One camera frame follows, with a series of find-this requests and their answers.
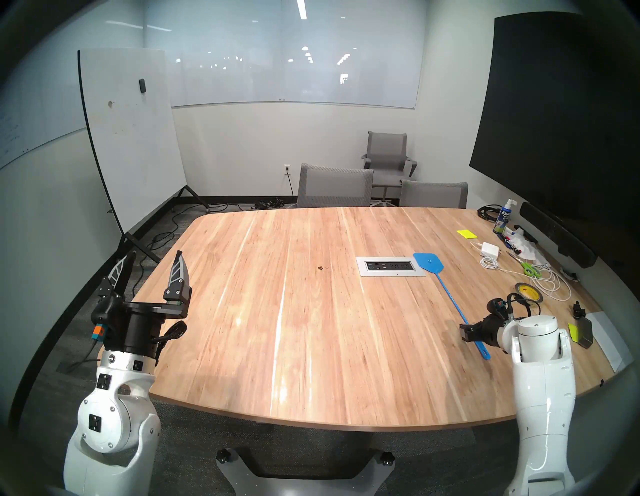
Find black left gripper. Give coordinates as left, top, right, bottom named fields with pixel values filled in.
left=97, top=249, right=193, bottom=360

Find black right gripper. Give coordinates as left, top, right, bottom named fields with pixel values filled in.
left=459, top=312, right=510, bottom=350

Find blue plastic fly swatter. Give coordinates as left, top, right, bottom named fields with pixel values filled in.
left=413, top=252, right=492, bottom=361

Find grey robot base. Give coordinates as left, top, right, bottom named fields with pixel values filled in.
left=216, top=447, right=396, bottom=496

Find black and yellow tape roll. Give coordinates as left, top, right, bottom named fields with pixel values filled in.
left=514, top=282, right=545, bottom=304

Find crumpled white tissue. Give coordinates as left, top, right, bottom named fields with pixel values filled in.
left=505, top=225, right=551, bottom=266

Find silver table power outlet box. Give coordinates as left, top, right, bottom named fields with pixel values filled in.
left=356, top=256, right=427, bottom=278

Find whiteboard cleaner spray bottle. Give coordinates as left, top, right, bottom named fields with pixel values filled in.
left=493, top=199, right=518, bottom=235

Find black video sound bar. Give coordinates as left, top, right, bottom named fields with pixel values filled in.
left=519, top=201, right=598, bottom=269

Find white paper sheet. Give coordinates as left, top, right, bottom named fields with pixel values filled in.
left=585, top=311, right=635, bottom=373

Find grey mesh office chair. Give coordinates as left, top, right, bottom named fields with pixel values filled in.
left=399, top=180, right=469, bottom=209
left=297, top=163, right=375, bottom=209

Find rolling white whiteboard black stand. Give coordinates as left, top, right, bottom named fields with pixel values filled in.
left=77, top=48, right=211, bottom=263

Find grey office chair with armrests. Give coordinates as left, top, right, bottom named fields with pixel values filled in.
left=361, top=131, right=418, bottom=203

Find large black TV screen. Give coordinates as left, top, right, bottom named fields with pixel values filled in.
left=469, top=11, right=640, bottom=261

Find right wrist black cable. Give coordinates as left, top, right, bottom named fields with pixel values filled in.
left=505, top=293, right=532, bottom=321

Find left wrist black sleeved cable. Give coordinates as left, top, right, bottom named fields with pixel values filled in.
left=150, top=320, right=189, bottom=367

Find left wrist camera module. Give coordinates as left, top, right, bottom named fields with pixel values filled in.
left=90, top=295, right=125, bottom=346

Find thin black floor cable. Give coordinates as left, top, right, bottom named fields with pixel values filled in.
left=135, top=202, right=251, bottom=261

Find white charging cable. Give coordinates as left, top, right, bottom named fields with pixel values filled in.
left=470, top=242, right=573, bottom=302

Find green handled scissors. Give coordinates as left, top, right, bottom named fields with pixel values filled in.
left=506, top=251, right=543, bottom=279

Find wall whiteboard with blue writing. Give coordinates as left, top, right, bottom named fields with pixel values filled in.
left=0, top=0, right=146, bottom=171

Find wide glass wall whiteboard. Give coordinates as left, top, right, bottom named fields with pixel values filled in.
left=144, top=0, right=429, bottom=110

